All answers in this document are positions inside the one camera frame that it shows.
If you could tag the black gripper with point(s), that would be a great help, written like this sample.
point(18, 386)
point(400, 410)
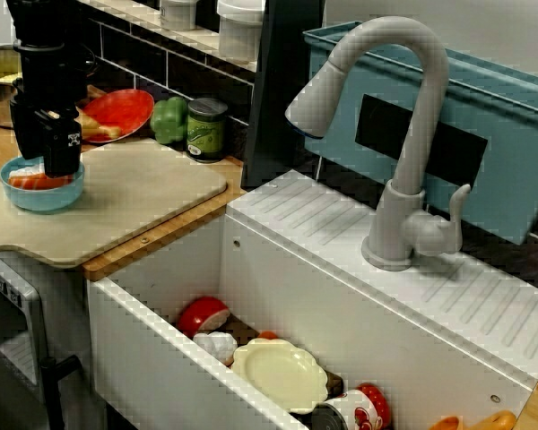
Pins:
point(49, 80)

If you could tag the salmon sushi toy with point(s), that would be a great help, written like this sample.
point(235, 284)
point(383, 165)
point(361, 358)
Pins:
point(27, 179)

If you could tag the blue plastic bowl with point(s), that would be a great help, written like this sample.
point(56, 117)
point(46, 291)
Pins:
point(40, 199)

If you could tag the toy chicken drumstick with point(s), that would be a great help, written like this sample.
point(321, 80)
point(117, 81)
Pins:
point(98, 130)

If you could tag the yellow corn toy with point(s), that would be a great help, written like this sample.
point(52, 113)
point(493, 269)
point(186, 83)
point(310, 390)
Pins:
point(6, 78)

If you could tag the red plastic plate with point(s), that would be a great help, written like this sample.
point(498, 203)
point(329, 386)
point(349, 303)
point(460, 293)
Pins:
point(121, 109)

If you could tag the beige cutting board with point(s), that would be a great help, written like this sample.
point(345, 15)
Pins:
point(139, 192)

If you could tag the green bell pepper toy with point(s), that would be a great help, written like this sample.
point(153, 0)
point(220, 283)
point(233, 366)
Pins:
point(170, 118)

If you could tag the beige tiled ledge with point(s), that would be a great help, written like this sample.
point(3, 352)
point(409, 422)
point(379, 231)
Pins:
point(130, 15)

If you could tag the green toy can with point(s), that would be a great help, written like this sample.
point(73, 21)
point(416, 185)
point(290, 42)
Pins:
point(206, 130)

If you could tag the grey toy dishwasher panel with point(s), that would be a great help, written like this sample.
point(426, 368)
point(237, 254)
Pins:
point(13, 313)

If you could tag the small white storage jar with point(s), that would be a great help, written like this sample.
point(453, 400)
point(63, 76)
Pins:
point(177, 13)

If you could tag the toy ice cream cone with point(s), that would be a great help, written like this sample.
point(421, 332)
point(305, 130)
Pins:
point(217, 345)

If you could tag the white toy sink unit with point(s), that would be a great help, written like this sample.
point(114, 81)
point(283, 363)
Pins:
point(296, 251)

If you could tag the small orange toy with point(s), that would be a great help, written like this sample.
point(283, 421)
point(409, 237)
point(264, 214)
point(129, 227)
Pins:
point(267, 335)

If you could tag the yellow flower-shaped plate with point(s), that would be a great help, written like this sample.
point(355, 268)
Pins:
point(278, 376)

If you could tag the grey toy faucet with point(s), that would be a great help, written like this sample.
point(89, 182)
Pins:
point(426, 89)

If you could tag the teal plastic bin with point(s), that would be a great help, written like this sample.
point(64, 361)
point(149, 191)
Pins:
point(511, 148)

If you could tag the orange toy strainer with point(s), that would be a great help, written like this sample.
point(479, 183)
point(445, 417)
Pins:
point(497, 421)

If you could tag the dark vertical post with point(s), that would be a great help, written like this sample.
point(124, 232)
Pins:
point(282, 89)

